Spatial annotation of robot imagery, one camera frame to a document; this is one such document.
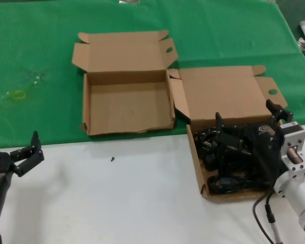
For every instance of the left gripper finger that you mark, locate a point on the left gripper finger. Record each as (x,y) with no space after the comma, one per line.
(36,138)
(31,164)

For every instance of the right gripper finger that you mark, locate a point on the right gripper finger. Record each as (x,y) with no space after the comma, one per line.
(282,114)
(231,137)

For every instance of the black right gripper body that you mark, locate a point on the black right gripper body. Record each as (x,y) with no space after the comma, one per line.
(263,137)

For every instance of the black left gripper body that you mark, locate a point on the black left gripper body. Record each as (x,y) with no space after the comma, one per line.
(0,162)

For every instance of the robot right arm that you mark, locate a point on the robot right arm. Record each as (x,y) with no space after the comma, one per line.
(302,188)

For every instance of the open brown cardboard box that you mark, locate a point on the open brown cardboard box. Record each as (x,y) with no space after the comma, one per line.
(218,94)

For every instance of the clear bag of metal parts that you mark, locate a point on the clear bag of metal parts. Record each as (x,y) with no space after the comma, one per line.
(302,43)

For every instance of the cardboard box with torn rim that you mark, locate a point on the cardboard box with torn rim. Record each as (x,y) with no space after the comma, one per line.
(129,106)

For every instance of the clear plastic scrap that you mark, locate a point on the clear plastic scrap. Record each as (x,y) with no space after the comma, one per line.
(36,81)

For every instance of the green table cloth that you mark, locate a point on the green table cloth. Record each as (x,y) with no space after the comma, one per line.
(218,30)

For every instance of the silver metal object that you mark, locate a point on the silver metal object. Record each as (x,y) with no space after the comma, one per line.
(128,1)

